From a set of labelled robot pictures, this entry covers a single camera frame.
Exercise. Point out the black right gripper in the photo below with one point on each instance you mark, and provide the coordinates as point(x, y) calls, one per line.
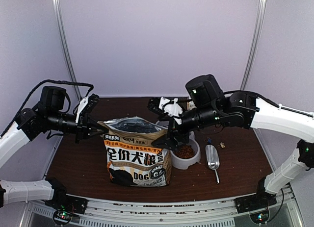
point(173, 130)

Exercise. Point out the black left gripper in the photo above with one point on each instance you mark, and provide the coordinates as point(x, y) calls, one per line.
point(83, 127)

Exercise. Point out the dog food bag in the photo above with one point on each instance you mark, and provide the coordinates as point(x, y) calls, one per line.
point(132, 159)

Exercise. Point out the metal scoop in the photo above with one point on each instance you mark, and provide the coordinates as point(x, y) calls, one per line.
point(213, 160)

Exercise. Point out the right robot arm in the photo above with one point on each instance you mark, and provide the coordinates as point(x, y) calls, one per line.
point(243, 109)

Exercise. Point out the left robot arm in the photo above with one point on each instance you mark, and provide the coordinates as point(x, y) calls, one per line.
point(47, 115)

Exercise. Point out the grey double pet bowl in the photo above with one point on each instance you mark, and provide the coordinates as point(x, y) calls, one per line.
point(184, 164)

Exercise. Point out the brown dog kibble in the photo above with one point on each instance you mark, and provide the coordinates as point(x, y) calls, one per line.
point(185, 152)

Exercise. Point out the patterned white mug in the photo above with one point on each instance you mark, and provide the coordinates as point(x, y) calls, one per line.
point(190, 105)

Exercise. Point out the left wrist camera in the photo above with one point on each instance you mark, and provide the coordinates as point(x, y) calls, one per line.
point(86, 105)

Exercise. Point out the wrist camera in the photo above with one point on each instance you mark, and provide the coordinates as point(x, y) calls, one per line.
point(165, 107)
point(86, 105)

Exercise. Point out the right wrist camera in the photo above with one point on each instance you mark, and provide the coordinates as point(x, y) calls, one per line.
point(165, 107)

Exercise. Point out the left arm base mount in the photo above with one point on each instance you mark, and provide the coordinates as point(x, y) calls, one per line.
point(68, 211)

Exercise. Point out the front aluminium rail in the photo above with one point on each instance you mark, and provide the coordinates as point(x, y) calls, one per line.
point(210, 213)

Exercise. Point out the left aluminium frame post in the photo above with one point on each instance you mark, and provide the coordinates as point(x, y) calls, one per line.
point(65, 49)

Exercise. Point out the aluminium frame post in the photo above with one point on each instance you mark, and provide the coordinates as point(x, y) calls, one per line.
point(255, 41)
point(65, 49)

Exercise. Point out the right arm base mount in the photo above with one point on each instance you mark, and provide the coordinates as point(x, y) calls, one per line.
point(256, 206)

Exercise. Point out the right aluminium frame post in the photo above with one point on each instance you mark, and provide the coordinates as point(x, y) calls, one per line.
point(255, 41)

